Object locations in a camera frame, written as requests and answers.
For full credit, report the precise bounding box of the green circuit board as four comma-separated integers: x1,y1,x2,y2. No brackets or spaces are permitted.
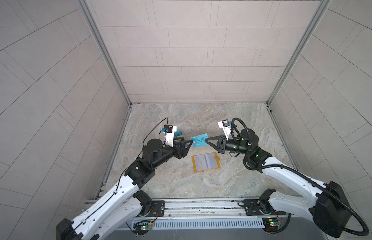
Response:
262,218,281,232
133,221,153,231

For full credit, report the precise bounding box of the yellow leather card holder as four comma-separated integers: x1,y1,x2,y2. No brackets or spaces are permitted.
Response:
192,153,221,173

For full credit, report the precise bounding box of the teal VIP credit card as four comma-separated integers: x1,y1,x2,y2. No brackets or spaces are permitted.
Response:
191,134,209,148

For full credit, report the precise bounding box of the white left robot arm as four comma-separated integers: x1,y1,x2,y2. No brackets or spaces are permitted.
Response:
56,139,193,240

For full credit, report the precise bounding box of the perforated vent strip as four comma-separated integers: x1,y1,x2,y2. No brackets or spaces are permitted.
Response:
152,218,265,230

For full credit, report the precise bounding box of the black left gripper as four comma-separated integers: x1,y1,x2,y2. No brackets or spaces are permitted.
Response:
148,137,192,171

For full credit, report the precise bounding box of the thin black left cable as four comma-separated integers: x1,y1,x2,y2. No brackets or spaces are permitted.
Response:
142,117,169,148

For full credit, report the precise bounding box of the left green circuit board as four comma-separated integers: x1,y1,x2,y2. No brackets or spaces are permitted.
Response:
133,221,153,231

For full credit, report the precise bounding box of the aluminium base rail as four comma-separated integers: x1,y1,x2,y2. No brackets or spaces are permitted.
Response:
79,196,329,221

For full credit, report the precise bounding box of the left corner metal post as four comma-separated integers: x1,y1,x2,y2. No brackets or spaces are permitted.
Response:
77,0,132,106

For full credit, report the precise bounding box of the black corrugated cable conduit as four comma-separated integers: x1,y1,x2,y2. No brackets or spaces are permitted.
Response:
230,117,370,237

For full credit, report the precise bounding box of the right green circuit board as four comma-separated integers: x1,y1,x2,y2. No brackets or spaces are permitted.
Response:
262,218,281,232

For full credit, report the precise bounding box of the corner metal post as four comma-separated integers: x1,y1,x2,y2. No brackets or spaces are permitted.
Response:
77,0,132,106
266,0,331,105

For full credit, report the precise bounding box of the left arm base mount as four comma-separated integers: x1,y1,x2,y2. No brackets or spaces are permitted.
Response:
136,200,165,218

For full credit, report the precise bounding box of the right corner metal post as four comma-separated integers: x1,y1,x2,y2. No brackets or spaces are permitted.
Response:
266,0,331,105

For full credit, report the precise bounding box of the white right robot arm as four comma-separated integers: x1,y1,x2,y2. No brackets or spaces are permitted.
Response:
205,129,354,238

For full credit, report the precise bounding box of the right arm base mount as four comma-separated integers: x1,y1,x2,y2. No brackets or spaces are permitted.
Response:
238,199,286,216

